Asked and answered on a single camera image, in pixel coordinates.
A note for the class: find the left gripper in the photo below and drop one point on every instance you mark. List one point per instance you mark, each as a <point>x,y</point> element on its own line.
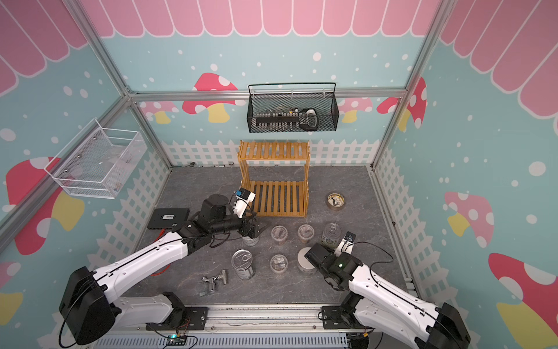
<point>245,231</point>

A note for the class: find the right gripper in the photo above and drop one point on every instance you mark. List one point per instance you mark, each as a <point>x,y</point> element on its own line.
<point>329,251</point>

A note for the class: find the red seed plastic jar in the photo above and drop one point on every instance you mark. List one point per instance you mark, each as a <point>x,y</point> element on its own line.
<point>279,234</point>

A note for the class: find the orange seed plastic jar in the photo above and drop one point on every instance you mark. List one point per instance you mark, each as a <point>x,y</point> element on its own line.
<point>306,233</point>

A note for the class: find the tall silver pull-tab can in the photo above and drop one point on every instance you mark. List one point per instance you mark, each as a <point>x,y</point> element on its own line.
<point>242,261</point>

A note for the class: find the small clear lid jar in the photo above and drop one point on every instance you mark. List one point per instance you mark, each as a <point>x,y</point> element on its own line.
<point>279,264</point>

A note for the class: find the wooden two-tier shelf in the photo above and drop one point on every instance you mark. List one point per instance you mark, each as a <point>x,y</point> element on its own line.
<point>279,197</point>

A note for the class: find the purple label tin can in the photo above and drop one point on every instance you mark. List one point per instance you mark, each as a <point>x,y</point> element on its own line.
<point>250,242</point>

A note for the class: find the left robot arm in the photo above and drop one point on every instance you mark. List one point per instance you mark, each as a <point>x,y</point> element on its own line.
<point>93,302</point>

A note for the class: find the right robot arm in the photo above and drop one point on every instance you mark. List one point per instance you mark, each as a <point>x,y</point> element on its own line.
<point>375,303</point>

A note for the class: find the connector strip in basket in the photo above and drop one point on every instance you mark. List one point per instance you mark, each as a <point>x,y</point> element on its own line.
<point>273,123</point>

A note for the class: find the black white item in basket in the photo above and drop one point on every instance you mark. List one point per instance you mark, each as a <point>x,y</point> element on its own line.
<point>308,120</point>

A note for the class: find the green circuit board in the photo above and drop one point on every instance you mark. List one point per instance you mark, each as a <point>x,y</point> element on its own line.
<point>176,340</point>

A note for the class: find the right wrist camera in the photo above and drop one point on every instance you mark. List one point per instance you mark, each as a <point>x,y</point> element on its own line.
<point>346,244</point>

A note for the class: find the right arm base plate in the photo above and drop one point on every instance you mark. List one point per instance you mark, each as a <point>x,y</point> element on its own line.
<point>334,317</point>

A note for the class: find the metal bracket tool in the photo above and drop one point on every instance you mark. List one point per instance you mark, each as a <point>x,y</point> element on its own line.
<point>213,281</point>

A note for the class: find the black network switch box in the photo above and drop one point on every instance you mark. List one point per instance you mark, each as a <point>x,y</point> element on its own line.
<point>168,218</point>

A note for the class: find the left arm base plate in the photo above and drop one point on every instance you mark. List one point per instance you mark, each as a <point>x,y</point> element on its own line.
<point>190,318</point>

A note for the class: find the black wire basket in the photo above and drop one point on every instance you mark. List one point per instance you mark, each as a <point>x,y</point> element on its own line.
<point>290,99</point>

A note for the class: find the white wire basket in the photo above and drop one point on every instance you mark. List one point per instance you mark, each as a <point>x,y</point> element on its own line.
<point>97,162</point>

